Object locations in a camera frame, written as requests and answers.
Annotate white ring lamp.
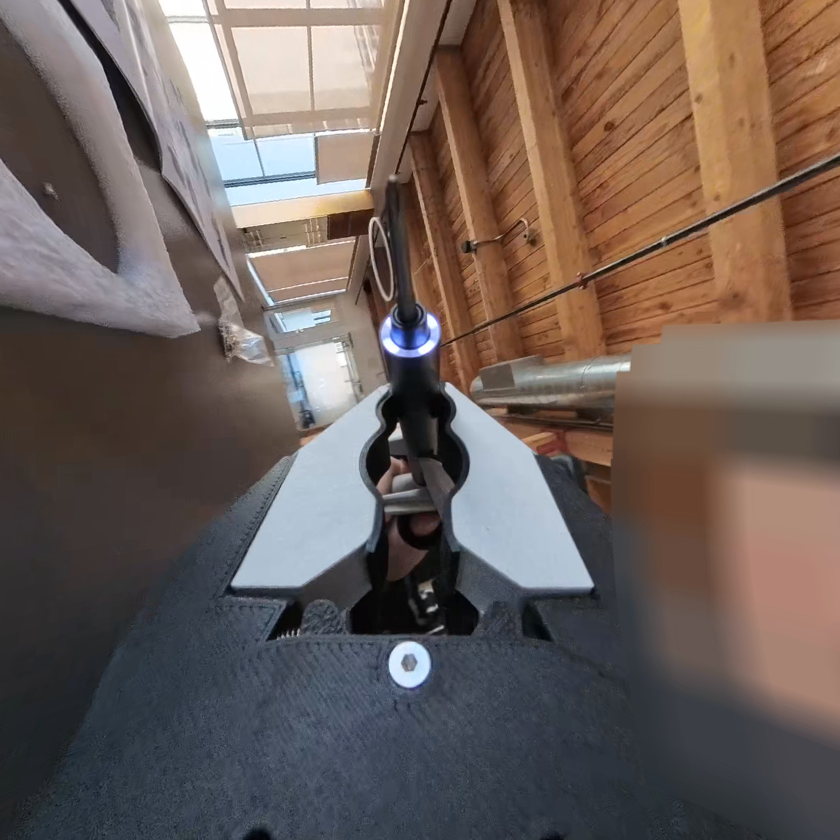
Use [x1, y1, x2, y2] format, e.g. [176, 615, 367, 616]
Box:
[367, 217, 396, 298]

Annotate grey foam insert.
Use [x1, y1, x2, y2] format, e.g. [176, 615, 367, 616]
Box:
[0, 0, 201, 339]

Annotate crumpled clear screw bag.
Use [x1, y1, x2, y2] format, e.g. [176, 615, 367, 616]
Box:
[220, 279, 275, 367]

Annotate person's right hand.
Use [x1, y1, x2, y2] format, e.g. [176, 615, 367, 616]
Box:
[386, 457, 442, 581]

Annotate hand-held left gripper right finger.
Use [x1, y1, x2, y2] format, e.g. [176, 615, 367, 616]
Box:
[443, 382, 596, 598]

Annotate thin black ceiling rod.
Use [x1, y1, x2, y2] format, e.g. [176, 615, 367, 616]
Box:
[438, 152, 840, 349]

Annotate dark desk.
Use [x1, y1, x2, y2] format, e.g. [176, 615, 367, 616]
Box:
[0, 0, 309, 840]

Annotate metal conduit pipe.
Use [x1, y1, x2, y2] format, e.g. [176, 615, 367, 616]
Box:
[461, 220, 534, 256]

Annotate black electric screwdriver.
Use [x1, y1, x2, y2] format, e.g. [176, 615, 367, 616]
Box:
[379, 174, 462, 526]

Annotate silver metal air duct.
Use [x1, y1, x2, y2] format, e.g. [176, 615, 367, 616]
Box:
[469, 353, 632, 424]

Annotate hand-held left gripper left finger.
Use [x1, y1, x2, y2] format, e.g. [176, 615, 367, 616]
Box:
[230, 384, 395, 601]

